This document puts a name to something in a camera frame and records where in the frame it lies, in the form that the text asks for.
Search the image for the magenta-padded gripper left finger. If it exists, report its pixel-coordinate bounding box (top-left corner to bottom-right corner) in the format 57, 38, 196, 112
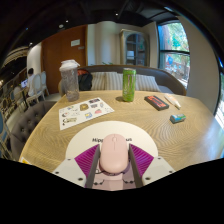
52, 143, 102, 189

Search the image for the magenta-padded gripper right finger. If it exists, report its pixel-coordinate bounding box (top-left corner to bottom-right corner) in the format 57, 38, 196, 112
128, 143, 176, 189

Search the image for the pink computer mouse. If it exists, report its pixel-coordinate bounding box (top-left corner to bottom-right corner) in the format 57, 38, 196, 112
99, 133, 130, 174

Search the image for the white hippo-print mouse pad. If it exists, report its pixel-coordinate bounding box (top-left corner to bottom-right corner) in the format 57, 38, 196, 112
64, 120, 159, 192

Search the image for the yellow card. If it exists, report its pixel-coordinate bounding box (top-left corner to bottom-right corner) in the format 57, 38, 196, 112
19, 156, 33, 165

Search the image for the small teal pack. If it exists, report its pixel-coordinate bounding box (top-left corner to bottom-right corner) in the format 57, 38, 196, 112
169, 113, 187, 125

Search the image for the white sticker sheet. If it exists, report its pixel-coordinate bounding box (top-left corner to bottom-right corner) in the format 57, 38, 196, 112
58, 97, 115, 131

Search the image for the grey tufted chair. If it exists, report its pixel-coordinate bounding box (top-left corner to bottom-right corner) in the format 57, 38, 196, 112
9, 100, 56, 161

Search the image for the small black red box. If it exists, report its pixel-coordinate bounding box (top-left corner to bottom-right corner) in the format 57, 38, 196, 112
143, 94, 170, 112

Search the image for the white plastic tube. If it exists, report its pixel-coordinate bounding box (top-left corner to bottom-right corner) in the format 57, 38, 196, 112
163, 92, 182, 110

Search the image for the blue chair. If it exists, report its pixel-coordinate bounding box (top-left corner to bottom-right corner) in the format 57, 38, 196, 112
0, 109, 13, 159

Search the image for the clear shaker bottle white lid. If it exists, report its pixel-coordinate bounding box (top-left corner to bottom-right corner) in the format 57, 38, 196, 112
59, 59, 81, 102

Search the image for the striped cushion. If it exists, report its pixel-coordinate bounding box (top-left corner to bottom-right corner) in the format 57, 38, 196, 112
104, 71, 125, 91
134, 73, 162, 93
90, 71, 108, 92

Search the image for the white chair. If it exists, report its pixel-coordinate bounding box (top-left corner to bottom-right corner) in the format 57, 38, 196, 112
24, 70, 49, 104

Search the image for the green drink can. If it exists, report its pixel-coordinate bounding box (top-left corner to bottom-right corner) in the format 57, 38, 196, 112
121, 67, 137, 103

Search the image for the black backpack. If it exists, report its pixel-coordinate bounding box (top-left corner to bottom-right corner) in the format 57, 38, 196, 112
77, 68, 94, 92

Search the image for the brown bench sofa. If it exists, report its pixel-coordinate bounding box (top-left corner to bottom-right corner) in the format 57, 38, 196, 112
58, 64, 188, 98

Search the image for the person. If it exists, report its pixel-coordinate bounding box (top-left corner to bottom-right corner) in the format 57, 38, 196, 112
25, 67, 36, 98

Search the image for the black-framed window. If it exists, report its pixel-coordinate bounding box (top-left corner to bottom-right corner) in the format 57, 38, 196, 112
157, 20, 191, 89
214, 56, 224, 131

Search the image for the brown wooden door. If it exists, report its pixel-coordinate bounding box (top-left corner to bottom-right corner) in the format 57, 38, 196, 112
40, 25, 88, 95

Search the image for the arched glass-door cabinet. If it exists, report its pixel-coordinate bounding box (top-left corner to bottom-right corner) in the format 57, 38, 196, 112
119, 28, 150, 68

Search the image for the white door sign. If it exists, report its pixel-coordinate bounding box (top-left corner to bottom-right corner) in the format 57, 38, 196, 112
70, 38, 81, 48

